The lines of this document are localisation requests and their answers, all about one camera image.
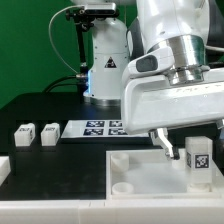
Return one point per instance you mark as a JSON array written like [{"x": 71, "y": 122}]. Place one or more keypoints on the black camera on stand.
[{"x": 91, "y": 11}]

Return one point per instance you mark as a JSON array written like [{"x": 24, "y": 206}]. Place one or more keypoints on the white obstacle fence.
[{"x": 107, "y": 211}]

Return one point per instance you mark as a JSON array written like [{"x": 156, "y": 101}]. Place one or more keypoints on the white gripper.
[{"x": 149, "y": 103}]

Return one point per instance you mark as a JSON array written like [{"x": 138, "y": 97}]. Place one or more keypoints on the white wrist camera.
[{"x": 146, "y": 66}]

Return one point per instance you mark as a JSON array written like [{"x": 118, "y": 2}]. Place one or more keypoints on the black camera stand pole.
[{"x": 83, "y": 78}]

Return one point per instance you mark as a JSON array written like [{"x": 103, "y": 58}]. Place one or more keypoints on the white square tabletop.
[{"x": 148, "y": 174}]

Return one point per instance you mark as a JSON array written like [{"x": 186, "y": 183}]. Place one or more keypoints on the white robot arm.
[{"x": 183, "y": 29}]

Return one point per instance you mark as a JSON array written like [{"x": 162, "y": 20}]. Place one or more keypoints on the white sheet with tags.
[{"x": 94, "y": 128}]

